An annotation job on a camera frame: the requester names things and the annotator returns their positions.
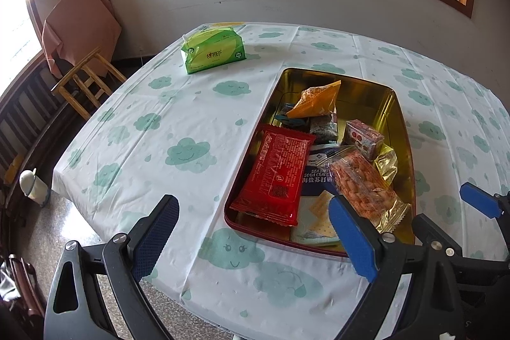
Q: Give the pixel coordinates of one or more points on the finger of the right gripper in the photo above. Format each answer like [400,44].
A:
[492,206]

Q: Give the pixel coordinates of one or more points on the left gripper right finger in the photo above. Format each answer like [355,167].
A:
[382,260]

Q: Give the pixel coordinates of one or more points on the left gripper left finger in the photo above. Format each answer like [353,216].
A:
[75,306]

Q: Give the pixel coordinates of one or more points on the blue cracker pack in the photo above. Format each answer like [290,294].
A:
[313,225]

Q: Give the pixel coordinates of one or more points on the clear orange peanut snack bag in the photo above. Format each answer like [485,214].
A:
[355,178]

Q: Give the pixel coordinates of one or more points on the red white box snack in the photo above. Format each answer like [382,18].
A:
[367,140]

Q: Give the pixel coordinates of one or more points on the red snack pack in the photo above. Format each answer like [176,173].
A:
[272,190]

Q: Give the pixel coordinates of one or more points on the grey seaweed snack pack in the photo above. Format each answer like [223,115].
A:
[324,129]

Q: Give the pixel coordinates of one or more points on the orange snack packet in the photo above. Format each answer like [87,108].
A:
[316,101]

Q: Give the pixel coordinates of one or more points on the white cup on floor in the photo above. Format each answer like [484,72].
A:
[34,188]

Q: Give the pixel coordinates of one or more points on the cloud pattern tablecloth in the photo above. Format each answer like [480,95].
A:
[169,132]

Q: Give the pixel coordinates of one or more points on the dark wooden chair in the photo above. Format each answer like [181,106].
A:
[29,110]

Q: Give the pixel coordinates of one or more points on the wooden stool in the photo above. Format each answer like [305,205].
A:
[88,82]

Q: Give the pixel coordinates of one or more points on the green tissue pack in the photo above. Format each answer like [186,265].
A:
[210,48]

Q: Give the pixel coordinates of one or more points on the pink cloth covered furniture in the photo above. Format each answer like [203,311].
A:
[74,28]

